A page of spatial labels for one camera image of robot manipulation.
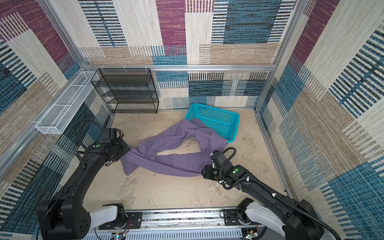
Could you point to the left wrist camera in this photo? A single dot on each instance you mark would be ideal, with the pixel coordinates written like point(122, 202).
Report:
point(110, 136)

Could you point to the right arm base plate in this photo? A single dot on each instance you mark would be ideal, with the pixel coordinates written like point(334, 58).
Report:
point(231, 218)

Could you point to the black wire mesh shelf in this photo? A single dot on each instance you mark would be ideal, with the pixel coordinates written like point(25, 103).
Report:
point(127, 91)

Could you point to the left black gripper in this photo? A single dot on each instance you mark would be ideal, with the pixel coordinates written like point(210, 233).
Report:
point(125, 148)

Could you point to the white wire mesh tray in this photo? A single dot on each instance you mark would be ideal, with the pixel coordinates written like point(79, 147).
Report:
point(59, 116)

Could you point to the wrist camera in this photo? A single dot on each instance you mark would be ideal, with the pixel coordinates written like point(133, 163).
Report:
point(110, 136)
point(218, 158)

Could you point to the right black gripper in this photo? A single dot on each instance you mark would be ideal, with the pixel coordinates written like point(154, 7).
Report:
point(207, 174)

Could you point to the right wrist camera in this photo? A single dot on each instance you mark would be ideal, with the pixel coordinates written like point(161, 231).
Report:
point(218, 158)

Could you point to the aluminium mounting rail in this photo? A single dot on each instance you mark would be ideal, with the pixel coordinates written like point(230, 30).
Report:
point(189, 217)

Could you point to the purple trousers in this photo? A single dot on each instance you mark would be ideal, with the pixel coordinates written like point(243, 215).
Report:
point(178, 165)

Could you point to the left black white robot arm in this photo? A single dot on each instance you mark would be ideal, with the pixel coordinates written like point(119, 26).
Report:
point(63, 217)

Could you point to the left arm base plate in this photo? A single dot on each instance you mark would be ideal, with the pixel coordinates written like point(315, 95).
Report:
point(131, 220)

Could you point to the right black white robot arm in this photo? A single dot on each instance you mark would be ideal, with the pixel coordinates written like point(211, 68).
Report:
point(271, 209)

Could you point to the teal plastic basket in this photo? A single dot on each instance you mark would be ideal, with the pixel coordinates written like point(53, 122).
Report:
point(225, 123)

